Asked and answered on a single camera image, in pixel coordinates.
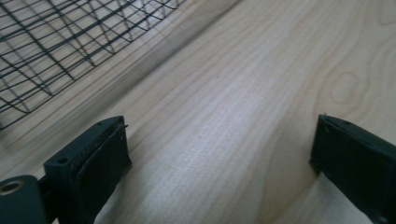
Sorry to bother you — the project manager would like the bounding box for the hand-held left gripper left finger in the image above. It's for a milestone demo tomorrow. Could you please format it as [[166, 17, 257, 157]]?
[[43, 115, 133, 224]]

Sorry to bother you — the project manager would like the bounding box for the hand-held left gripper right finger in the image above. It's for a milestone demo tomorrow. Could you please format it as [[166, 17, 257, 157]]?
[[308, 114, 396, 224]]

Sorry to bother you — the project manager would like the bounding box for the black wire mesh basket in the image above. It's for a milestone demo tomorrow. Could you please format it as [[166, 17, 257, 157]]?
[[0, 0, 188, 131]]

